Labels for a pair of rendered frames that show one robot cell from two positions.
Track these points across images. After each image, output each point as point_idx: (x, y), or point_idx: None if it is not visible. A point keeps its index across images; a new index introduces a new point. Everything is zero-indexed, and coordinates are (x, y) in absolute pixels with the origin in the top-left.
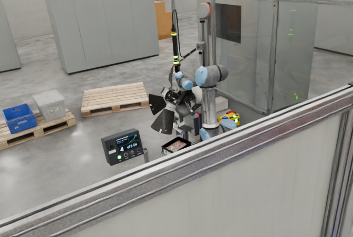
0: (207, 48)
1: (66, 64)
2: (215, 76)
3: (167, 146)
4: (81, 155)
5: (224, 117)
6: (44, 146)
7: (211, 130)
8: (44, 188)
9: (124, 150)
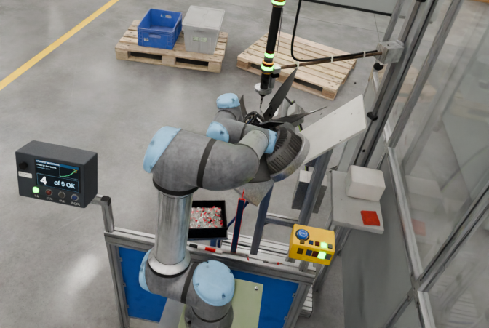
0: (405, 62)
1: None
2: (183, 174)
3: (192, 206)
4: (181, 119)
5: (299, 233)
6: (158, 82)
7: (153, 273)
8: (104, 138)
9: (48, 185)
